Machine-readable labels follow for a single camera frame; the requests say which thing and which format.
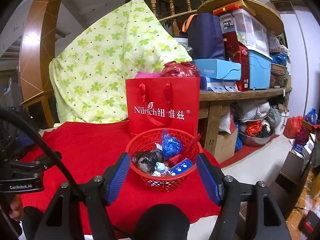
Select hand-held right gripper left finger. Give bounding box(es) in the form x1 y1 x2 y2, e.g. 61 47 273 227
33 152 131 240

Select red plastic mesh basket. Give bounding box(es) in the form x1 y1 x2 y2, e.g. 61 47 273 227
125 128 203 192

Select navy bag with orange handles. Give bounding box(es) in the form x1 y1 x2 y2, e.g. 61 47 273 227
182 13 227 61

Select red wrapper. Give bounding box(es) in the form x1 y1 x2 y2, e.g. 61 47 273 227
169 154 186 166

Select wooden table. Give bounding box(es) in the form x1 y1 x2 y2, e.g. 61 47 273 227
199 87 293 155

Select white bucket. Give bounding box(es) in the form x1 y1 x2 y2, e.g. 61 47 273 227
275 110 290 136

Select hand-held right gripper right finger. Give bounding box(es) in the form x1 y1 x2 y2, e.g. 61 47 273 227
196 152 288 240

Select pink cloth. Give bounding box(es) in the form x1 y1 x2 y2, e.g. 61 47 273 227
134 71 162 79

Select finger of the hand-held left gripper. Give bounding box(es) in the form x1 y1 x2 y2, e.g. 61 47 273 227
32 152 63 173

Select blue plastic bags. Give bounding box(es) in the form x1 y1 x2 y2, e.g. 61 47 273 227
271 52 288 67

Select black jacket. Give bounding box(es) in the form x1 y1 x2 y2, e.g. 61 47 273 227
0 106 40 155

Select black plastic wrapper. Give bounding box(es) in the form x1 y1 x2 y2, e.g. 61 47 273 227
132 149 164 173

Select red plastic bag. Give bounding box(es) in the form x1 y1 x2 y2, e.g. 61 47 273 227
161 61 200 78
284 116 305 139

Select blue plastic bag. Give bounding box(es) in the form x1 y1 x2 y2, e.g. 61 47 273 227
304 108 319 126

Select flat orange box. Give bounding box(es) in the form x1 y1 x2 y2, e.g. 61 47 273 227
213 2 247 16

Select red floor mat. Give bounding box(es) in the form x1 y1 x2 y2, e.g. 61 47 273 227
220 134 280 169

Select cardboard box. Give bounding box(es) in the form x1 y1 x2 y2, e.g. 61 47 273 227
214 127 239 164

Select blue plastic storage bin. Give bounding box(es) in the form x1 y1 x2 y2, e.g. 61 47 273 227
247 50 273 90

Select brown wooden arch pillar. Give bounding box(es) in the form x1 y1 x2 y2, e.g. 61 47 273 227
19 0 69 107

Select white sack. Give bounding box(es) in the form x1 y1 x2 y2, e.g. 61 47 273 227
236 102 272 123

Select light blue shoe box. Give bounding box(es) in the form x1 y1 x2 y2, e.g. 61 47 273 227
192 59 242 81

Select metal basin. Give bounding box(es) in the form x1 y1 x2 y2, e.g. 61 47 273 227
237 127 275 147

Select clear plastic storage box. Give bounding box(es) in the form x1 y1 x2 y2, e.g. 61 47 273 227
219 9 270 55

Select blue face mask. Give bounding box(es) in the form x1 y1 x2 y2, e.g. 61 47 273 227
152 161 171 177

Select wooden stair railing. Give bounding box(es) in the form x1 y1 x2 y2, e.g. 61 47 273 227
142 0 238 37

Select orange plastic bag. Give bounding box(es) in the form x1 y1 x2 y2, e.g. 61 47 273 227
245 120 263 137

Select person's left hand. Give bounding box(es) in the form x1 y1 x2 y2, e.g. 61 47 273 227
9 194 25 222

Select red blanket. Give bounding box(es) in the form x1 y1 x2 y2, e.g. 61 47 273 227
20 120 220 235

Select person's leg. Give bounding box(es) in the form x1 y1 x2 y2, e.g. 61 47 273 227
135 204 191 240

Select green clover print quilt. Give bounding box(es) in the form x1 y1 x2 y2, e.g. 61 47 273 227
49 0 193 124

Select blue medicine box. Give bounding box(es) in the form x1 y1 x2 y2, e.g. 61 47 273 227
169 159 194 176

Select wicker basket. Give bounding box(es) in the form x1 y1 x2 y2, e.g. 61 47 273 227
271 63 288 76

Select blue white box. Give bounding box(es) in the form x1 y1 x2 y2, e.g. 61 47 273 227
200 76 239 92

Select blue plastic wrapper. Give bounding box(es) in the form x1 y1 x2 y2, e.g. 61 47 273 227
161 129 184 159

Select round wooden tabletop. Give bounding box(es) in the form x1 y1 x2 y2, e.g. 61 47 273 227
197 0 285 36

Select red paper gift bag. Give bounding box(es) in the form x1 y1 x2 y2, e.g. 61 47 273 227
125 77 201 140

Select red gift box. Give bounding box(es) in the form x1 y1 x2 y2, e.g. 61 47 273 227
223 38 250 92

